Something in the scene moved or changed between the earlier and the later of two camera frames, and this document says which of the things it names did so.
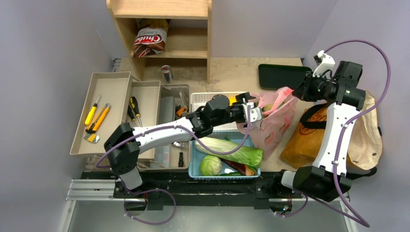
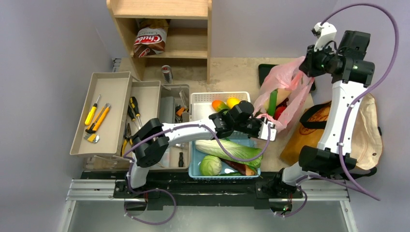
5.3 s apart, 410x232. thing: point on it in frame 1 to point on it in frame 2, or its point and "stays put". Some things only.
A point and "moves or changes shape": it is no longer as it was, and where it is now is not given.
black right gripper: (305, 88) to (309, 65)
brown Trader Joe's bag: (304, 141) stays put
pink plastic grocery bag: (278, 107) moves or changes shape
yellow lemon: (231, 100) stays put
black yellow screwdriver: (134, 102) stays put
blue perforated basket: (195, 172) stays put
